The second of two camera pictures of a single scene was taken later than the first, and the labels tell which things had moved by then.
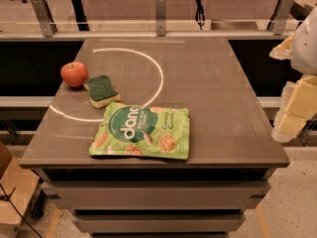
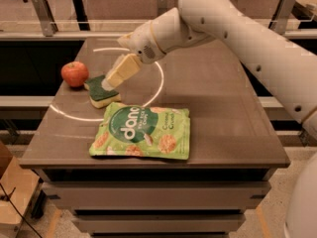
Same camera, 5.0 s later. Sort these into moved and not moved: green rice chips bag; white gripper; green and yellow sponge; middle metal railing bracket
Moved: white gripper
Not moved: green rice chips bag; green and yellow sponge; middle metal railing bracket
